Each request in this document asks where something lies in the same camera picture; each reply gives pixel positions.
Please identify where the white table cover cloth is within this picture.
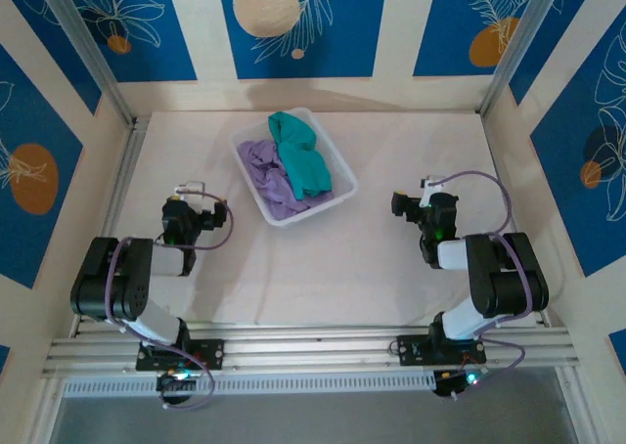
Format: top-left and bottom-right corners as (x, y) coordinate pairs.
(114, 111), (544, 327)

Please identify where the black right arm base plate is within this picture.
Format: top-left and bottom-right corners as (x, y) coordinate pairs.
(396, 334), (488, 367)

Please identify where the aluminium mounting rail frame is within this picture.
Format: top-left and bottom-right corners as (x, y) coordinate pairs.
(41, 322), (581, 379)

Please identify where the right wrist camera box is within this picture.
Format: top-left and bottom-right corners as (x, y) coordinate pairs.
(421, 173), (447, 200)

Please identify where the white slotted cable duct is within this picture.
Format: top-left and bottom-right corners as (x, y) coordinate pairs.
(61, 371), (439, 397)

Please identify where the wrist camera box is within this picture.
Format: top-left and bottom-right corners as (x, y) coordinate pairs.
(421, 173), (447, 200)
(174, 181), (206, 213)

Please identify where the teal t-shirt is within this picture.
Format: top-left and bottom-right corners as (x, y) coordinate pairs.
(267, 111), (334, 200)

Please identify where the purple t-shirt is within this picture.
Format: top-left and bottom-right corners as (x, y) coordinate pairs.
(237, 139), (336, 222)

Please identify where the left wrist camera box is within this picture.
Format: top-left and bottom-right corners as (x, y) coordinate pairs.
(174, 181), (206, 213)

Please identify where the black right controller board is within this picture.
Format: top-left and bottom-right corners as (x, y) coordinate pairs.
(432, 369), (490, 399)

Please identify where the white plastic basket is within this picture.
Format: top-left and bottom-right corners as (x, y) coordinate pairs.
(229, 107), (359, 229)

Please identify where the black left controller board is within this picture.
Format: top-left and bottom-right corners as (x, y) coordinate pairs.
(156, 369), (200, 397)

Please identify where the black controller board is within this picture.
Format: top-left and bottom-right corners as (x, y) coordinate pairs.
(432, 369), (490, 399)
(156, 369), (200, 397)

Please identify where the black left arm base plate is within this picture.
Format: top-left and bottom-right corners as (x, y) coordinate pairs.
(135, 338), (225, 371)

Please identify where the aluminium corner post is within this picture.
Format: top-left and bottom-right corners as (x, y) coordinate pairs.
(478, 0), (571, 117)
(36, 0), (137, 125)

